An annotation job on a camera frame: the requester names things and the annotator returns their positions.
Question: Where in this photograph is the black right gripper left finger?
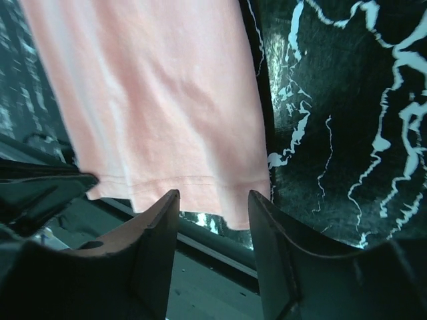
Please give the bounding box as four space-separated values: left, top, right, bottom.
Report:
1 190 180 319

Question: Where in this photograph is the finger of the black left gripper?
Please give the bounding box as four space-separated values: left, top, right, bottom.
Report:
1 159 98 227

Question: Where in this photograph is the salmon orange t-shirt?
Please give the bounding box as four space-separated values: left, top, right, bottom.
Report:
21 1 270 230

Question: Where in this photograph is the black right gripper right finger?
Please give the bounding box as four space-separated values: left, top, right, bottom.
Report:
248 191 426 319

